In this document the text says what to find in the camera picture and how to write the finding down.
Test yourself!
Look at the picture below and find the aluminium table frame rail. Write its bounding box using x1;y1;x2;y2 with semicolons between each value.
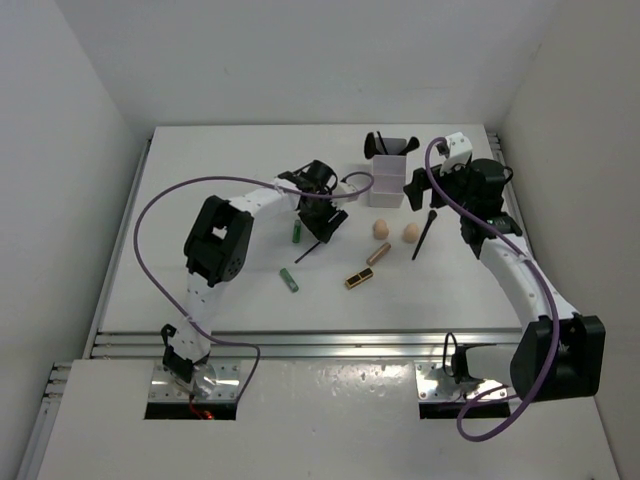
87;327;566;361

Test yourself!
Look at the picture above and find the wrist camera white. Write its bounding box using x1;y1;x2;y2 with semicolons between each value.
332;182;360;205
437;132;473;175

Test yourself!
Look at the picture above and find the purple cable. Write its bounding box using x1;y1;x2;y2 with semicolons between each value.
133;171;376;401
424;136;560;442

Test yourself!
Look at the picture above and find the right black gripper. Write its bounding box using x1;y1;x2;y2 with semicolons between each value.
404;158;475;216

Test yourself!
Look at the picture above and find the white compartment organizer box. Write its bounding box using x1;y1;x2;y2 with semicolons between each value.
368;155;407;209

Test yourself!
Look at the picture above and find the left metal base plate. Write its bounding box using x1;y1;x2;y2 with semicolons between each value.
148;360;240;404

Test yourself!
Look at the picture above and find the beige makeup sponge right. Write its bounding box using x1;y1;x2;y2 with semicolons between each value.
402;223;421;244

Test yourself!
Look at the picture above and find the beige makeup sponge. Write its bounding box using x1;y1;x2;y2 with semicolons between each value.
372;219;390;240
402;223;421;244

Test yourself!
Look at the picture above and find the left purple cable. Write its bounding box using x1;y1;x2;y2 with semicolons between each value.
133;171;376;401

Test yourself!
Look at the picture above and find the small black angled brush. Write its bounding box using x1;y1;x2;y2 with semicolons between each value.
411;209;438;261

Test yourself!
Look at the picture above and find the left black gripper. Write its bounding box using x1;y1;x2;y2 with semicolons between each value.
299;190;347;244

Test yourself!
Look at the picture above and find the black fan makeup brush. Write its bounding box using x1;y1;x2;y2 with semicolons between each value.
363;132;384;160

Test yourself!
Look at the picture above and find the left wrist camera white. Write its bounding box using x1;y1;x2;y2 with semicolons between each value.
332;182;360;205

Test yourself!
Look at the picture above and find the rose gold lipstick tube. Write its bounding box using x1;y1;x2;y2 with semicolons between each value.
366;242;391;266

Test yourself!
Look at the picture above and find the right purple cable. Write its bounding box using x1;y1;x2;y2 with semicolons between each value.
424;136;560;442

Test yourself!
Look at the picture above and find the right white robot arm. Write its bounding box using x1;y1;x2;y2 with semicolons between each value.
404;158;606;402

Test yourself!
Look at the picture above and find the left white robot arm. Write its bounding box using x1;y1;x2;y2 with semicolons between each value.
161;160;356;384

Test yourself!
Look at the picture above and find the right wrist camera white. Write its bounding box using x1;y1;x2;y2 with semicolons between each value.
437;132;473;175

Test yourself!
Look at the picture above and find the green lip balm tube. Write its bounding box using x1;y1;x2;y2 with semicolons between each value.
292;219;302;244
279;268;299;293

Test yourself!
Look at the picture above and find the black gold lipstick case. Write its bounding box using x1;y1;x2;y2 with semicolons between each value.
345;268;374;290

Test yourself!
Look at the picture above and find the metal base plate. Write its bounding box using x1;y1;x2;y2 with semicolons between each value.
414;361;509;404
148;360;240;404

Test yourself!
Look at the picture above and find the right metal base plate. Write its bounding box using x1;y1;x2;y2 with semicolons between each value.
414;361;509;404

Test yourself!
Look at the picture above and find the beige makeup sponge left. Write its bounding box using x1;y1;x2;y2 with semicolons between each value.
372;219;390;240

